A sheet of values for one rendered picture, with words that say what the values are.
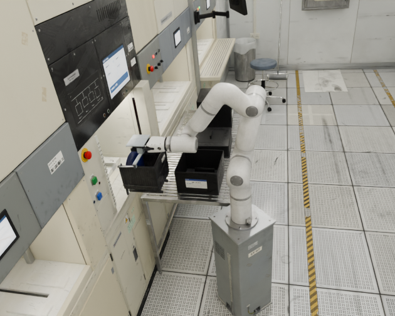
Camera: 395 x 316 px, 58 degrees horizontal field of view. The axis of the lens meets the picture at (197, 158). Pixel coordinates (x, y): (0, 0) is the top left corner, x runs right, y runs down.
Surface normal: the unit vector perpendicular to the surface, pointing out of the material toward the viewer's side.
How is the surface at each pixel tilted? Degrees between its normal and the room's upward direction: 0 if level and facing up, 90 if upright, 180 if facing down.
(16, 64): 90
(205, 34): 90
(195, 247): 0
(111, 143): 90
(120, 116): 90
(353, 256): 0
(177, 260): 0
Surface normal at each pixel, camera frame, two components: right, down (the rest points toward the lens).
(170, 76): -0.20, 0.55
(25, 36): 0.98, 0.04
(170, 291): -0.09, -0.83
